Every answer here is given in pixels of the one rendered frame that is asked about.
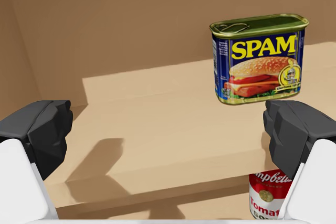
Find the green and blue rectangular can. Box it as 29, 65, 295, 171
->
209, 13, 310, 105

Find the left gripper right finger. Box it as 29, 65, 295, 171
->
262, 100, 336, 220

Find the red and white can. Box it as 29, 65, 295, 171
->
248, 168, 293, 220

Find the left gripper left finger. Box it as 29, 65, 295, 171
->
0, 100, 74, 220

